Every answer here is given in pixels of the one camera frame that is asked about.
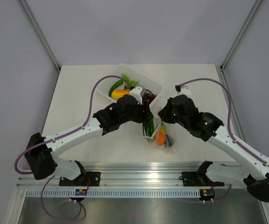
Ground aluminium frame post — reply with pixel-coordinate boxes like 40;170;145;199
18;0;61;74
220;0;264;72

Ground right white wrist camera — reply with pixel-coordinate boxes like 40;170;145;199
175;85;191;96

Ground green chili pepper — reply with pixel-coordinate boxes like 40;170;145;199
108;79;123;97

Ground purple grape bunch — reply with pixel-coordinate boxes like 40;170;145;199
142;92;157;103

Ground green orange mango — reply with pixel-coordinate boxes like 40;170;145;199
160;122;167;134

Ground clear zip top bag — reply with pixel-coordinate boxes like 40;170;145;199
131;106;177;154

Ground small circuit board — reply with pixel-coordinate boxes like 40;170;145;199
75;189;88;196
200;189;215;201

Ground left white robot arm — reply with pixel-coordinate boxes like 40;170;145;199
25;95;153;186

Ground left small circuit board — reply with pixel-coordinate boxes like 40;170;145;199
75;189;88;196

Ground orange tangerine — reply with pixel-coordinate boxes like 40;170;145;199
153;131;166;146

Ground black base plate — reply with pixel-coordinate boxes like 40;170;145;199
59;172;101;187
179;171;225;187

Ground green grape bunch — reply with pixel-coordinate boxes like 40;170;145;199
121;73;139;89

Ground right small circuit board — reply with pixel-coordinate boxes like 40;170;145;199
200;189;215;201

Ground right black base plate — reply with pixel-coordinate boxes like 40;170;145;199
179;171;225;187

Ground aluminium mounting rail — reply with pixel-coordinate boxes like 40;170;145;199
16;162;269;189

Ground white slotted cable duct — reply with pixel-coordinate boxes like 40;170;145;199
26;189;200;198

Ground right aluminium frame post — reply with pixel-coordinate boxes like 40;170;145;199
220;0;264;72

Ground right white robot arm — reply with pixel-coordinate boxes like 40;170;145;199
158;95;269;203

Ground yellow orange mango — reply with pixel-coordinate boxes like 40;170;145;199
111;89;130;100

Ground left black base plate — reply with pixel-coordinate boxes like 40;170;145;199
59;172;101;187

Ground green scallion bunch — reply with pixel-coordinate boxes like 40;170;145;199
143;119;155;137

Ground white plastic basket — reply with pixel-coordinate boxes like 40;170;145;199
96;64;163;108

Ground left aluminium frame post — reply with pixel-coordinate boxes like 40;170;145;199
18;0;61;74

